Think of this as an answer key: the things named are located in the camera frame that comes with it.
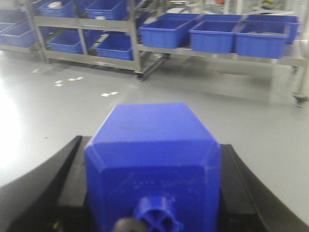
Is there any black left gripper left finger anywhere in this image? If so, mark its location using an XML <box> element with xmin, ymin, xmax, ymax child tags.
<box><xmin>0</xmin><ymin>135</ymin><xmax>92</xmax><ymax>232</ymax></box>

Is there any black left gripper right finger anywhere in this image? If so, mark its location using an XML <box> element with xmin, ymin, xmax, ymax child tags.
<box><xmin>218</xmin><ymin>144</ymin><xmax>309</xmax><ymax>232</ymax></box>

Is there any blue bottle-shaped part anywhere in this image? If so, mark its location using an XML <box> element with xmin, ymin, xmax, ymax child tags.
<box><xmin>84</xmin><ymin>102</ymin><xmax>221</xmax><ymax>232</ymax></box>

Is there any right steel shelf rack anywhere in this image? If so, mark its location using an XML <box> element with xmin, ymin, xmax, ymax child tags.
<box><xmin>137</xmin><ymin>11</ymin><xmax>309</xmax><ymax>106</ymax></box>

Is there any steel shelf rack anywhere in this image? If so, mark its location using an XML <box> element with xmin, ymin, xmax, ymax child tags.
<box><xmin>137</xmin><ymin>11</ymin><xmax>309</xmax><ymax>106</ymax></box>
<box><xmin>0</xmin><ymin>0</ymin><xmax>169</xmax><ymax>81</ymax></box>

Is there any far steel shelf rack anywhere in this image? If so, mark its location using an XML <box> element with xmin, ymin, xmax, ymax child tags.
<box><xmin>0</xmin><ymin>0</ymin><xmax>169</xmax><ymax>81</ymax></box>

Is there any blue bin far left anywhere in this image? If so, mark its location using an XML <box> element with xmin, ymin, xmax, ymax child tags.
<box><xmin>0</xmin><ymin>22</ymin><xmax>37</xmax><ymax>47</ymax></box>

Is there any blue destination bin right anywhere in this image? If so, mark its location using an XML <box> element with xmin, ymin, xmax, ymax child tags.
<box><xmin>233</xmin><ymin>14</ymin><xmax>299</xmax><ymax>59</ymax></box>

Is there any blue destination bin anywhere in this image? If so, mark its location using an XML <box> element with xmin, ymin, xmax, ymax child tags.
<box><xmin>189</xmin><ymin>14</ymin><xmax>242</xmax><ymax>54</ymax></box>
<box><xmin>233</xmin><ymin>14</ymin><xmax>299</xmax><ymax>59</ymax></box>
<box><xmin>139</xmin><ymin>13</ymin><xmax>200</xmax><ymax>48</ymax></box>

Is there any blue destination bin middle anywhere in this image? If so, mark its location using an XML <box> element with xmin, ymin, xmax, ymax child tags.
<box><xmin>189</xmin><ymin>14</ymin><xmax>242</xmax><ymax>54</ymax></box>

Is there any blue destination bin left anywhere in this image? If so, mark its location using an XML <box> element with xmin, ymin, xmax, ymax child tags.
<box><xmin>139</xmin><ymin>13</ymin><xmax>200</xmax><ymax>48</ymax></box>

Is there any blue bin far upper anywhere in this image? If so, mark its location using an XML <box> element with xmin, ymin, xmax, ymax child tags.
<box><xmin>85</xmin><ymin>0</ymin><xmax>129</xmax><ymax>21</ymax></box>

